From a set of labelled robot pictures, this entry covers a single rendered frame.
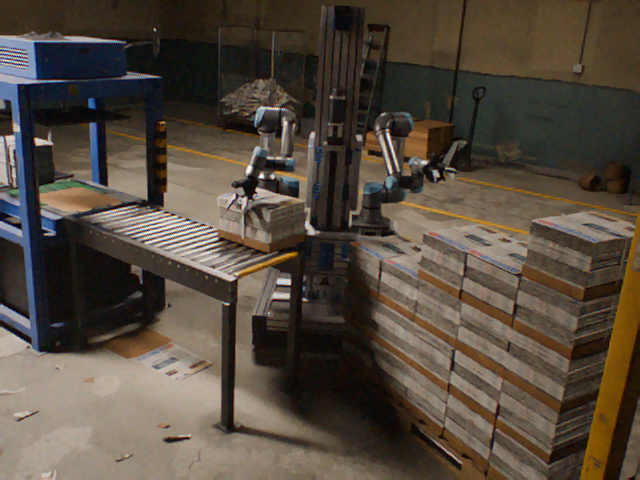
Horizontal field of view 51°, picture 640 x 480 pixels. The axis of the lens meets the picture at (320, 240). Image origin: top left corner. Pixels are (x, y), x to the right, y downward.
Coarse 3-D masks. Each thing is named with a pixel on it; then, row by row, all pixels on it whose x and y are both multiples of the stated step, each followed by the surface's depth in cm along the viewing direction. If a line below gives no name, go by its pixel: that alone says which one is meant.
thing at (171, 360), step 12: (168, 348) 408; (180, 348) 409; (144, 360) 393; (156, 360) 394; (168, 360) 395; (180, 360) 395; (192, 360) 396; (204, 360) 397; (168, 372) 382; (180, 372) 382; (192, 372) 383
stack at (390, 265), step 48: (384, 240) 368; (384, 288) 340; (432, 288) 309; (384, 336) 346; (432, 336) 312; (480, 336) 286; (432, 384) 317; (480, 384) 290; (432, 432) 321; (480, 432) 292
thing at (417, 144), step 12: (420, 120) 1017; (432, 120) 1007; (372, 132) 995; (420, 132) 939; (432, 132) 941; (444, 132) 966; (372, 144) 989; (408, 144) 954; (420, 144) 942; (432, 144) 949; (444, 144) 974; (372, 156) 998; (408, 156) 956; (420, 156) 945; (444, 156) 970
